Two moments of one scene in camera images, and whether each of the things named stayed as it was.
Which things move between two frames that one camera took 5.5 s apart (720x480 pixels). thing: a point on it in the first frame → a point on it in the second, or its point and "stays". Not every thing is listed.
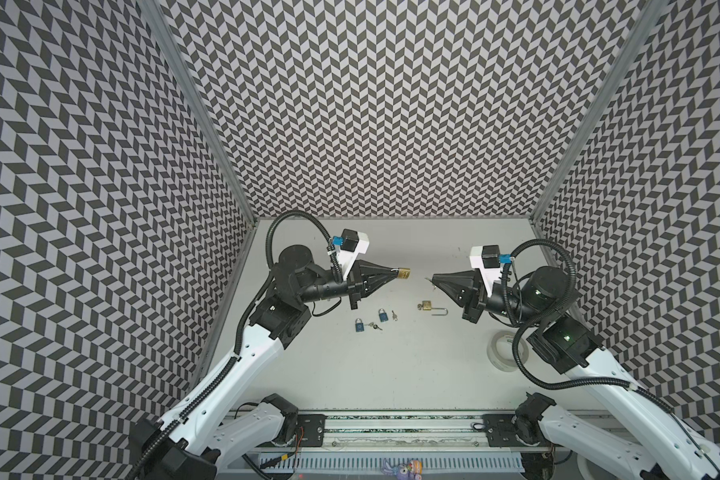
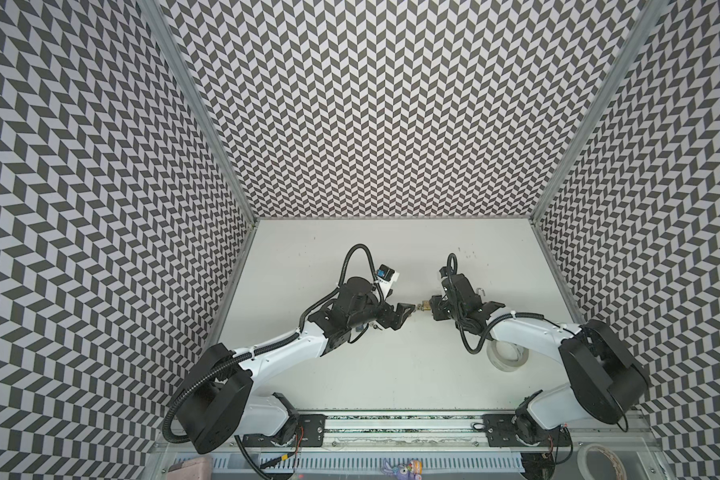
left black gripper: [366, 279] → [399, 317]
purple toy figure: [412, 470] stays
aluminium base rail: [405, 430] stays
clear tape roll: [500, 351] stays
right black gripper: [474, 298] → [446, 306]
